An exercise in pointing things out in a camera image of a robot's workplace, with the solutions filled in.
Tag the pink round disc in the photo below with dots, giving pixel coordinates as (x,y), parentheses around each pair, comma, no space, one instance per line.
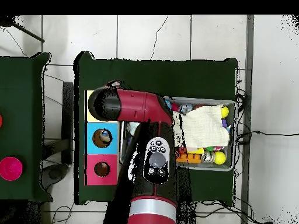
(10,169)

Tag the wooden box with three holes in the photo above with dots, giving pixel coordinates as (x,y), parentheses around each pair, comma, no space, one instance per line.
(100,158)

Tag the black stand pole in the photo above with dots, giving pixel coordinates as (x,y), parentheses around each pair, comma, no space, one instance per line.
(5,21)

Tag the mint waffle cloth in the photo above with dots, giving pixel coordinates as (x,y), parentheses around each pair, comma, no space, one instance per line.
(133,128)

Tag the green cloth side table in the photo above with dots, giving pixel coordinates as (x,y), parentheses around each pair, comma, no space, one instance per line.
(21,93)

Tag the orange toy brick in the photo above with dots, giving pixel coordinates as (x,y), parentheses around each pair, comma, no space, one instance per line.
(189,157)

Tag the shallow clear mesh bin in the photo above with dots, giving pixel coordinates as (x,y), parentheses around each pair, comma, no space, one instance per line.
(229,161)

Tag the grey round base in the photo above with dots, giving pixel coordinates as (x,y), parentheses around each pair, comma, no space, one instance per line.
(55,176)

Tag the yellow ball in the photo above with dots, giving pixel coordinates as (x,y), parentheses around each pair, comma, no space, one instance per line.
(219,157)

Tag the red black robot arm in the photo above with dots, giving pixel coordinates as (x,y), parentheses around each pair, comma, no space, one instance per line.
(140,140)

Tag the crushed silver drink can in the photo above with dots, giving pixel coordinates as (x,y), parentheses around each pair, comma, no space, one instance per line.
(207,157)

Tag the cream waffle cloth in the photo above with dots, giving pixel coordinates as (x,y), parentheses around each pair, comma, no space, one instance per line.
(203,126)

